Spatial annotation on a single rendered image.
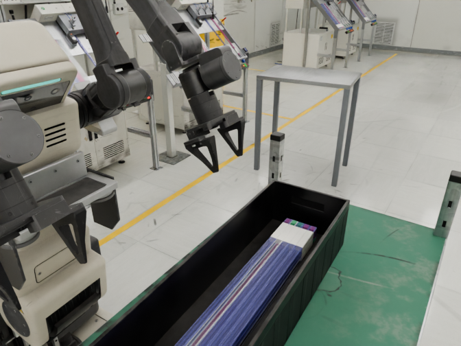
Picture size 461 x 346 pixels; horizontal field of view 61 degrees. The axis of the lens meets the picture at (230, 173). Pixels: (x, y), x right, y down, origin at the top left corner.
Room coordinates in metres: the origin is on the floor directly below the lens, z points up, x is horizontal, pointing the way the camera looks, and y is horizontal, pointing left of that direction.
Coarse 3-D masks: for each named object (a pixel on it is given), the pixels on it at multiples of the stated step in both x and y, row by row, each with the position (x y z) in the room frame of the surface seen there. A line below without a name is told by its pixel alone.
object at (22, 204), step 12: (12, 180) 0.40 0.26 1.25; (24, 180) 0.42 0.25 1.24; (0, 192) 0.39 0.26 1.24; (12, 192) 0.39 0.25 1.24; (24, 192) 0.41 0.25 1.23; (0, 204) 0.38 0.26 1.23; (12, 204) 0.39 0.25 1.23; (24, 204) 0.40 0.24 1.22; (36, 204) 0.41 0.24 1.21; (48, 204) 0.41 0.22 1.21; (0, 216) 0.38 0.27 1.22; (12, 216) 0.38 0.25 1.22; (24, 216) 0.38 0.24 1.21; (0, 228) 0.36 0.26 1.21; (12, 228) 0.37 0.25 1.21; (24, 228) 0.39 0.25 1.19
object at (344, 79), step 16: (272, 80) 2.91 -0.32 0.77; (288, 80) 2.86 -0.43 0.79; (304, 80) 2.80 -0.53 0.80; (320, 80) 2.79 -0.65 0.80; (336, 80) 2.79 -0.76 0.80; (352, 80) 2.79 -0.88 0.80; (256, 96) 2.97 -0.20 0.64; (352, 96) 3.05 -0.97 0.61; (256, 112) 2.97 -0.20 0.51; (352, 112) 3.04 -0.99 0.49; (256, 128) 2.96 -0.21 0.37; (272, 128) 3.33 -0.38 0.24; (352, 128) 3.03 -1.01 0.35; (256, 144) 2.96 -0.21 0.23; (256, 160) 2.96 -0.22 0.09; (336, 160) 2.67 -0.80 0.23; (336, 176) 2.66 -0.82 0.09
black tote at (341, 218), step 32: (288, 192) 0.74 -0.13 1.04; (320, 192) 0.71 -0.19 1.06; (224, 224) 0.59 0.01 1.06; (256, 224) 0.69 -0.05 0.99; (320, 224) 0.70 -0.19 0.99; (192, 256) 0.50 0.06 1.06; (224, 256) 0.58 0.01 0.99; (320, 256) 0.54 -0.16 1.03; (160, 288) 0.43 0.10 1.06; (192, 288) 0.50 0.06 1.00; (288, 288) 0.43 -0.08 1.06; (128, 320) 0.38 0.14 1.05; (160, 320) 0.43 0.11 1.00; (192, 320) 0.46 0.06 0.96; (288, 320) 0.43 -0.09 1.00
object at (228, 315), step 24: (288, 240) 0.63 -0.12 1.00; (312, 240) 0.66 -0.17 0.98; (264, 264) 0.56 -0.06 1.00; (288, 264) 0.56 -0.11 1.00; (240, 288) 0.50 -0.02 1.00; (264, 288) 0.50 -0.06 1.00; (216, 312) 0.44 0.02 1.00; (240, 312) 0.44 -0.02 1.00; (264, 312) 0.47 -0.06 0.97; (192, 336) 0.40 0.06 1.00; (216, 336) 0.40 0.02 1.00; (240, 336) 0.41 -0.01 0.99
